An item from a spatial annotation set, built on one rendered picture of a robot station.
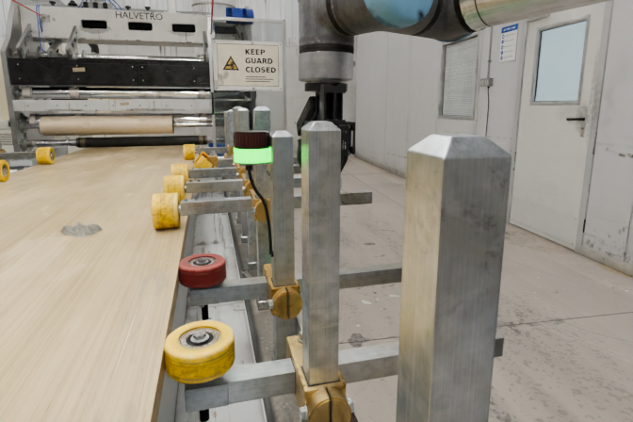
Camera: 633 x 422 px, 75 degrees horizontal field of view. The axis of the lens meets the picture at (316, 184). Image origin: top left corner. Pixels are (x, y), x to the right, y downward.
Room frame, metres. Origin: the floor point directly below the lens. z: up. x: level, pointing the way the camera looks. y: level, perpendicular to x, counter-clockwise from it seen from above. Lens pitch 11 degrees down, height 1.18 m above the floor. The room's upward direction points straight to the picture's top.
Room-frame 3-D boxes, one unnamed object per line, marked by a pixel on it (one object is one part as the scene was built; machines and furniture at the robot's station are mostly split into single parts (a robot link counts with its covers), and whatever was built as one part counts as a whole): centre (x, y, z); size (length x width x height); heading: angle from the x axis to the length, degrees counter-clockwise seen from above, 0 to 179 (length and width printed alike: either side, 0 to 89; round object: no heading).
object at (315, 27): (0.70, -0.02, 1.32); 0.10 x 0.09 x 0.12; 38
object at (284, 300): (0.70, 0.07, 0.85); 0.14 x 0.06 x 0.05; 15
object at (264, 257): (0.92, 0.12, 0.93); 0.04 x 0.04 x 0.48; 15
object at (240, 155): (0.67, 0.10, 1.10); 0.06 x 0.06 x 0.02
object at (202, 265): (0.69, 0.20, 0.85); 0.08 x 0.08 x 0.11
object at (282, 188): (0.68, 0.06, 0.90); 0.04 x 0.04 x 0.48; 15
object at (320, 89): (0.70, -0.02, 1.15); 0.09 x 0.08 x 0.12; 15
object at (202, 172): (1.45, 0.23, 0.95); 0.50 x 0.04 x 0.04; 105
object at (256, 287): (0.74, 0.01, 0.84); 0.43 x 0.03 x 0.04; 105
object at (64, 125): (2.82, 1.18, 1.05); 1.43 x 0.12 x 0.12; 105
